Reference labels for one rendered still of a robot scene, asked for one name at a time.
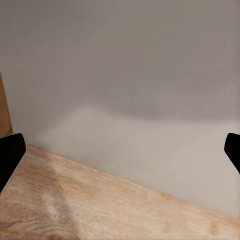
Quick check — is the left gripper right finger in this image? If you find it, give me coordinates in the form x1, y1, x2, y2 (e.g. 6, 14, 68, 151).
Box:
224, 132, 240, 173

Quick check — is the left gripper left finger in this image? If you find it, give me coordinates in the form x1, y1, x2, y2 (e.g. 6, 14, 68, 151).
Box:
0, 133, 26, 193

